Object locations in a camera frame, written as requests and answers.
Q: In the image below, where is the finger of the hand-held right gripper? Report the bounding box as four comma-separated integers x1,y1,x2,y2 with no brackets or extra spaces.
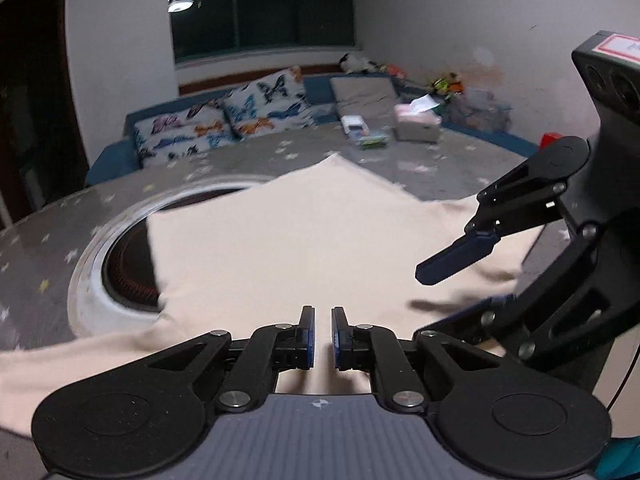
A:
414,222,623,367
415,135,592,287

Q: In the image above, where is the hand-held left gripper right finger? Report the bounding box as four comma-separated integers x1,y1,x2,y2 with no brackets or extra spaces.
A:
331,306,506,411

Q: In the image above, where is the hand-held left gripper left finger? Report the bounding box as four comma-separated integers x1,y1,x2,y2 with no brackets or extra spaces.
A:
142,305,316,413

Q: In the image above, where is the cream garment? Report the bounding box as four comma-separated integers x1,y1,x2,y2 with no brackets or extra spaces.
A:
0,152,548,441

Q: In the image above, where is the grey star-patterned tablecloth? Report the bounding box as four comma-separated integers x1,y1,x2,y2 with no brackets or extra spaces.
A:
0,122,576,356

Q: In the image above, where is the pink tissue pack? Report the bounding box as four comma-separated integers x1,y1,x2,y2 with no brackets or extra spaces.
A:
393,94,443,127

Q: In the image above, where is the clear plastic bag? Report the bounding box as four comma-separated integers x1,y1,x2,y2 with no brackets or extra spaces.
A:
449,87,514,134

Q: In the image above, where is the white and black flat box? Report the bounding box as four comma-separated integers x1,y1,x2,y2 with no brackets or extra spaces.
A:
340,114,371,136

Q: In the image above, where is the yellow and black toy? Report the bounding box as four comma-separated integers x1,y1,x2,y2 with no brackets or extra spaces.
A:
431,72,467,94

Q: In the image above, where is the teal cloth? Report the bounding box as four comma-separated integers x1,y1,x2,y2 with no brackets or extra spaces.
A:
597,435,640,480

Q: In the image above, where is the grey cushion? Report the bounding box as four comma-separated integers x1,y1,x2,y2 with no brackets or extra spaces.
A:
330,74,402,121

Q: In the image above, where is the round built-in induction cooker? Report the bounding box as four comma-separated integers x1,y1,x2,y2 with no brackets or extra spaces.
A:
67,175,271,338

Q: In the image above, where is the black and white plush toy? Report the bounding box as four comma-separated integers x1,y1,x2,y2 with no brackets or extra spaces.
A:
338,52,384,74

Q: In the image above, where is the butterfly print cushion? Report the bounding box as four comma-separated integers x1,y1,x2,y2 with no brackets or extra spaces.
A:
134,104,237,169
222,66,317,141

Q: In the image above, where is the blue sofa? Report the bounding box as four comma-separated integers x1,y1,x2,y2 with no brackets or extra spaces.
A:
85,72,541,186

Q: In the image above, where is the dark window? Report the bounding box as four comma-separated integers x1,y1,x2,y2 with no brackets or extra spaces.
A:
167,0,357,65

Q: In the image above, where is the black cable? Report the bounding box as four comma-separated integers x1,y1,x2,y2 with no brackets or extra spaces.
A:
606,344,640,413

